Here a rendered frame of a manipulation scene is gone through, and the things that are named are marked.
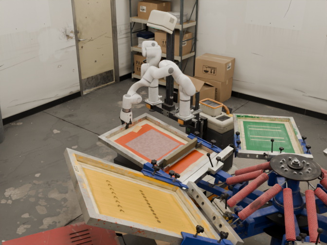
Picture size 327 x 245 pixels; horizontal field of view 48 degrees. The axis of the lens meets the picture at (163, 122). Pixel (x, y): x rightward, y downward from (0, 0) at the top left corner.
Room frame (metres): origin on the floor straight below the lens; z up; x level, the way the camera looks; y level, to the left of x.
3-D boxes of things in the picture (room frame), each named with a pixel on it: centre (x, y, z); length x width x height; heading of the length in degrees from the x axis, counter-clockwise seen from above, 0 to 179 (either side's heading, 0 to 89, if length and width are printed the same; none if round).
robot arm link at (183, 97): (2.97, -0.19, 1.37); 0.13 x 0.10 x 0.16; 27
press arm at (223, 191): (2.25, -0.31, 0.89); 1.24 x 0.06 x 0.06; 52
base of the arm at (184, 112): (2.98, -0.20, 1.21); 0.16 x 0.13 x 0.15; 131
